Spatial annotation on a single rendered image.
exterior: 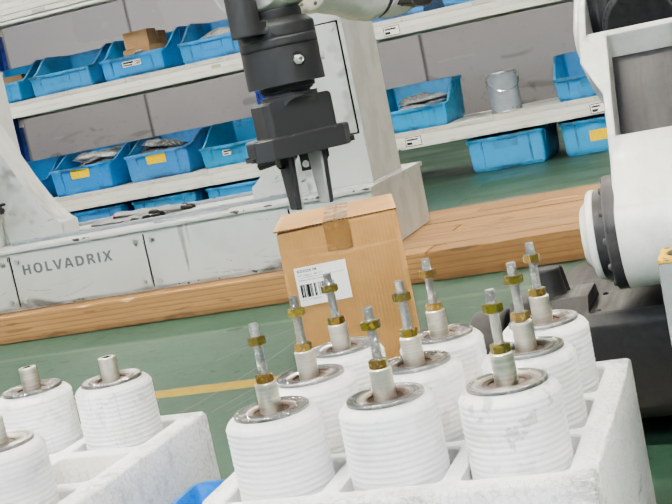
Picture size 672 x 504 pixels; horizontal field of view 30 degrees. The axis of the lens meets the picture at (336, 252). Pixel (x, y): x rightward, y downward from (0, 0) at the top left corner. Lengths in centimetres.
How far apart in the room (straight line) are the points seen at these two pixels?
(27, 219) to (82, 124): 699
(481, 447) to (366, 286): 127
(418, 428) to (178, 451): 46
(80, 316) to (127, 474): 224
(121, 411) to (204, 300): 196
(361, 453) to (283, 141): 39
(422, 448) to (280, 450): 14
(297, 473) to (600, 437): 29
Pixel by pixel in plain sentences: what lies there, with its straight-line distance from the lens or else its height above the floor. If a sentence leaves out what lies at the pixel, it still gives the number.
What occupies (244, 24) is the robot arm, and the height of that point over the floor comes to 63.
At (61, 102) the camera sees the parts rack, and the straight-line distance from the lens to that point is 670.
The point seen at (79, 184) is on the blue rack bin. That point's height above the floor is 30.
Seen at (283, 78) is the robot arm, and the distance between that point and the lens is 138.
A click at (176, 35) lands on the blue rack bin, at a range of 664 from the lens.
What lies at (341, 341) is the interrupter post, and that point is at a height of 26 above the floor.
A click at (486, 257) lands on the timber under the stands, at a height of 4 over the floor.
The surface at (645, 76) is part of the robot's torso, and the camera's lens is 167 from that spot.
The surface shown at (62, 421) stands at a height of 21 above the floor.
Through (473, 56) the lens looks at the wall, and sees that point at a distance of 973.
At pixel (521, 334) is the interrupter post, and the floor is 27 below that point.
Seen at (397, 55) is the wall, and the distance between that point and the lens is 986.
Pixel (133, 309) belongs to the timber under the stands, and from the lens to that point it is 358.
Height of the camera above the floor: 55
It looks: 8 degrees down
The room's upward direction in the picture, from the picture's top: 12 degrees counter-clockwise
